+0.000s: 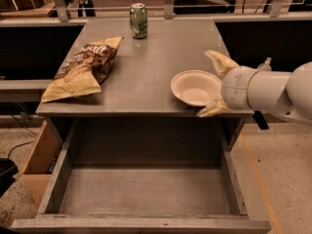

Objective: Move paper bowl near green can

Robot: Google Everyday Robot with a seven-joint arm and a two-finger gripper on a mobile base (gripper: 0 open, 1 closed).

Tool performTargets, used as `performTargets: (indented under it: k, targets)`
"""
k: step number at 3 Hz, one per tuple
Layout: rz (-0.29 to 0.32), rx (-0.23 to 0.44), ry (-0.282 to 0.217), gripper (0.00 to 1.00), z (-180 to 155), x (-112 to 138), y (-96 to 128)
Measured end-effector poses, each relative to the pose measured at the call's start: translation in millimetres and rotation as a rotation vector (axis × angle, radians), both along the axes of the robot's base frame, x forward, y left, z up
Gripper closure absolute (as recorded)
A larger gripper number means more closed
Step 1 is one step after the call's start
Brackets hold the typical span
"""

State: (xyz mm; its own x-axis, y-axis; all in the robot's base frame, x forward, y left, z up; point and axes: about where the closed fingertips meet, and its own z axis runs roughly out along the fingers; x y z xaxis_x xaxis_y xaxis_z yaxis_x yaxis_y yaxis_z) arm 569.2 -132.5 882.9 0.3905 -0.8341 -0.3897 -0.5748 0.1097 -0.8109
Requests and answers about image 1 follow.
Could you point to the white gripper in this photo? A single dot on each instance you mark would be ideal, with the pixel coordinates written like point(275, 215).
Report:
point(235, 88)

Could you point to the white paper bowl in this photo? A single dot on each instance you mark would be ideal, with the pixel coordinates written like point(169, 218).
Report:
point(196, 87)

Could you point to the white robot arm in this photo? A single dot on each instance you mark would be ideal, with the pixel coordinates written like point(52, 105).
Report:
point(284, 95)

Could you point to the green soda can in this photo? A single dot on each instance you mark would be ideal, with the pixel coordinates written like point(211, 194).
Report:
point(138, 20)

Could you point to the clear sanitizer bottle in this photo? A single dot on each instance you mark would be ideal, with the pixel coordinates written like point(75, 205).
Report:
point(266, 65)

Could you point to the brown chip bag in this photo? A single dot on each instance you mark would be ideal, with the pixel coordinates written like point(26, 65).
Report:
point(83, 74)

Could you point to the open grey drawer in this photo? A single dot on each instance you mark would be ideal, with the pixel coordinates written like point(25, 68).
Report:
point(145, 175)

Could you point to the wooden box on floor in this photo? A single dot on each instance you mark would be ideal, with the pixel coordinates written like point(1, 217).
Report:
point(44, 151)

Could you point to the black object at left edge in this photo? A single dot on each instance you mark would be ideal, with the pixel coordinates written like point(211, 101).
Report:
point(8, 169)

